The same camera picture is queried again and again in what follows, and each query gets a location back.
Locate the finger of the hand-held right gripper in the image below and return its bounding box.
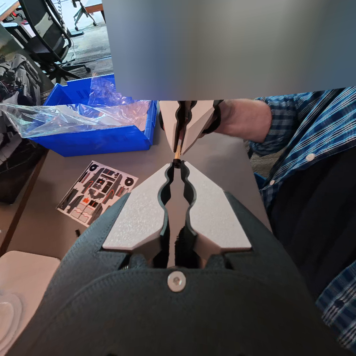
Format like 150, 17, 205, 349
159, 100, 181, 154
179, 100, 215, 155

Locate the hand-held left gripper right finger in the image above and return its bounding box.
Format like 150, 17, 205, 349
180, 161, 253, 268

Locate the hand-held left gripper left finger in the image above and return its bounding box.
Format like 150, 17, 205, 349
102, 163, 175, 268

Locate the person's right forearm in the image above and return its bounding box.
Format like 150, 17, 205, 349
250, 87, 356, 156

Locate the lego sticker sheet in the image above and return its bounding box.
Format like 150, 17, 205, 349
56, 160, 139, 225

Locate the lego set box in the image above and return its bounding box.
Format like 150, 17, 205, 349
0, 51, 54, 205

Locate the person's right hand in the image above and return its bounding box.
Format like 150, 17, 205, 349
218, 99, 252, 139

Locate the clear plastic bag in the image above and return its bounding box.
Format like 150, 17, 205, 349
88, 75, 134, 107
0, 101, 153, 139

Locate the blue plastic bin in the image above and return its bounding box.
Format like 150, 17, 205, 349
30, 74, 158, 158

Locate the person's torso in plaid shirt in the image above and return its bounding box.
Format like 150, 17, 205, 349
245, 139, 356, 356

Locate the wooden desk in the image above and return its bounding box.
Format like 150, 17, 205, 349
83, 0, 107, 24

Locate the black office chair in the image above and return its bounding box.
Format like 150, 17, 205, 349
71, 0, 98, 32
17, 0, 92, 82

